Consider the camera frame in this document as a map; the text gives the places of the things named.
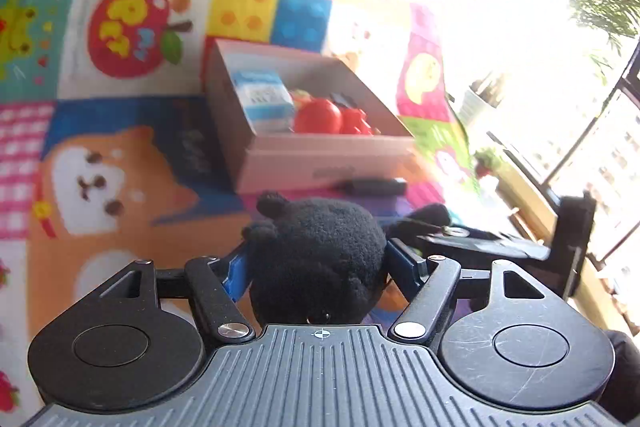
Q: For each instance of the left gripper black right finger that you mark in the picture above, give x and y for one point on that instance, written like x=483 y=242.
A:
x=407 y=269

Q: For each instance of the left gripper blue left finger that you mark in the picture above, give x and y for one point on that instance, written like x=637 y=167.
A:
x=236 y=279

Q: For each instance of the black plush mouse toy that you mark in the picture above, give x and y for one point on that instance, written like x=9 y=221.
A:
x=322 y=260

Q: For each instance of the red strawberry toy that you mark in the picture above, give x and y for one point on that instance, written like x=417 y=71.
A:
x=355 y=122

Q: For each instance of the small red potted plant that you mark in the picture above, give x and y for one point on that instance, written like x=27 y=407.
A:
x=487 y=162

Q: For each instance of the pink cardboard box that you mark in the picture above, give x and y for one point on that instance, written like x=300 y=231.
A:
x=290 y=160

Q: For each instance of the colourful cartoon play mat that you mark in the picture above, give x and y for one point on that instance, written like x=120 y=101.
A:
x=109 y=152

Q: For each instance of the blue white tissue pack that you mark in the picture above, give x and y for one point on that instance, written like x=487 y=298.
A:
x=266 y=103

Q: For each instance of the small dark yellow toy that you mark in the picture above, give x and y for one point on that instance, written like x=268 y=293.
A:
x=341 y=100

